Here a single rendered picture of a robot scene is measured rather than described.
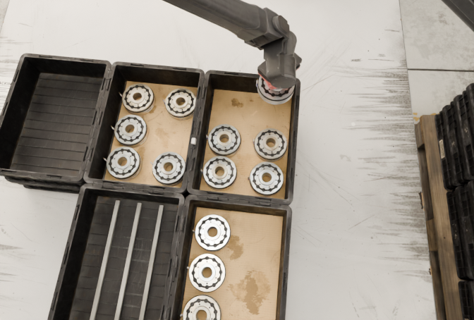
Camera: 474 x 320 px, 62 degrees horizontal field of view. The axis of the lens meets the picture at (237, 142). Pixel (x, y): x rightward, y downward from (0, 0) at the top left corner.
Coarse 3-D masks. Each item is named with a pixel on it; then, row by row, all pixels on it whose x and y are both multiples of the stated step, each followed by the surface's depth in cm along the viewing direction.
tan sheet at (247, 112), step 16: (224, 96) 131; (240, 96) 131; (256, 96) 130; (224, 112) 129; (240, 112) 129; (256, 112) 128; (272, 112) 128; (288, 112) 128; (240, 128) 127; (256, 128) 127; (288, 128) 126; (208, 144) 125; (272, 144) 125; (208, 160) 123; (240, 160) 123; (256, 160) 123; (240, 176) 121; (240, 192) 120
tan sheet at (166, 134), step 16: (160, 96) 131; (128, 112) 129; (160, 112) 129; (160, 128) 127; (176, 128) 127; (112, 144) 126; (144, 144) 125; (160, 144) 125; (176, 144) 125; (144, 160) 124; (112, 176) 122; (144, 176) 122
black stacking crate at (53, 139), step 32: (32, 64) 130; (64, 64) 128; (96, 64) 125; (32, 96) 132; (64, 96) 132; (96, 96) 132; (32, 128) 128; (64, 128) 128; (0, 160) 119; (32, 160) 124; (64, 160) 124
